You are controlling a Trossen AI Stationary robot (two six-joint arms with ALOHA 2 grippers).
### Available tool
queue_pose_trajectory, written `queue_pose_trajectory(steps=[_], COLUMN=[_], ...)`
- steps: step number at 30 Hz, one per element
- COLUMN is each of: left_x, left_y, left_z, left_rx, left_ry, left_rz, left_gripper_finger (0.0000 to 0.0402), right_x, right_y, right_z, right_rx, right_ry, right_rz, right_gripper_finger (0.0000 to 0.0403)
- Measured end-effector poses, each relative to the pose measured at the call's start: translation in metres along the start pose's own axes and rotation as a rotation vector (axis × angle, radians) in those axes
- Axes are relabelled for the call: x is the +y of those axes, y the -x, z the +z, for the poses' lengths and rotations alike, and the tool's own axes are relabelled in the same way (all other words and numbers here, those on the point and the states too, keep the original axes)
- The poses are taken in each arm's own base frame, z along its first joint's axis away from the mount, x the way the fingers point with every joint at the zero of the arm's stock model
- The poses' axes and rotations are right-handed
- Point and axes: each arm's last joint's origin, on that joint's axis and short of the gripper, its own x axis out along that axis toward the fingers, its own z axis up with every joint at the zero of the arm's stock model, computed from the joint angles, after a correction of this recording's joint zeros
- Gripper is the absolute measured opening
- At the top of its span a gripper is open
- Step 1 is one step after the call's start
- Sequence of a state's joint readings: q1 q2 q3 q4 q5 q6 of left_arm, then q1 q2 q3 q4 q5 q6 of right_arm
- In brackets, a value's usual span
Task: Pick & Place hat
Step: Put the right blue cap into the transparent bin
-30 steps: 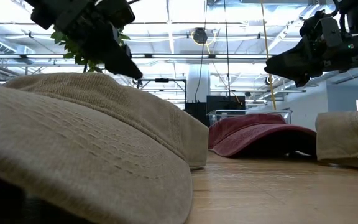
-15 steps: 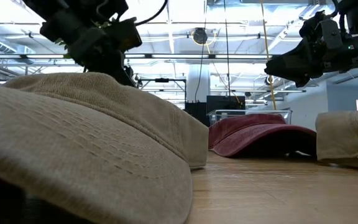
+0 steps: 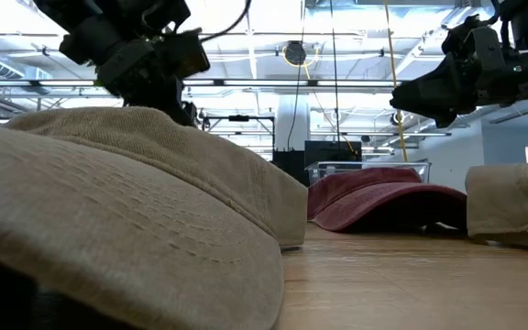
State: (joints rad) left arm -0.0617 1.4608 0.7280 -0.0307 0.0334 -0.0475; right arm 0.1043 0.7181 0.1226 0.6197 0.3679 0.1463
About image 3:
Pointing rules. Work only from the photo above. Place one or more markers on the red cotton baseball cap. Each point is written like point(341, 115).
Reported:
point(374, 201)

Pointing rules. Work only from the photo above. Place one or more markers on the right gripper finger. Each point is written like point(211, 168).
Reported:
point(429, 89)
point(446, 121)

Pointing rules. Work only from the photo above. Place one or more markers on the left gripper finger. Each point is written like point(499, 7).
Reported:
point(179, 112)

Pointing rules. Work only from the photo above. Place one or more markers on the black computer monitor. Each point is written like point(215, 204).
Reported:
point(333, 151)

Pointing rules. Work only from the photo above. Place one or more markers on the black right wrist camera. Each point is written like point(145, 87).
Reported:
point(458, 34)

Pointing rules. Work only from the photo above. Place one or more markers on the black equipment box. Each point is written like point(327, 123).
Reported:
point(289, 167)

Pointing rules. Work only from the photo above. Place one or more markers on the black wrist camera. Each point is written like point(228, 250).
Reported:
point(186, 55)
point(458, 34)

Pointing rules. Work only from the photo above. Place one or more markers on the beige cotton baseball cap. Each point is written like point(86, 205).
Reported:
point(511, 201)
point(131, 206)

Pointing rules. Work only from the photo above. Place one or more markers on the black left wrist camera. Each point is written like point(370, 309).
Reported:
point(186, 55)

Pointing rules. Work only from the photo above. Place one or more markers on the clear plastic container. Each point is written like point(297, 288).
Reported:
point(323, 172)

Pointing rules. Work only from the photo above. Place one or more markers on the black metal stand frame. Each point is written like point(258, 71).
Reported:
point(238, 118)

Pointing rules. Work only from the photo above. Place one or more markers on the long ceiling light bar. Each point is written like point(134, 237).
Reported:
point(268, 83)

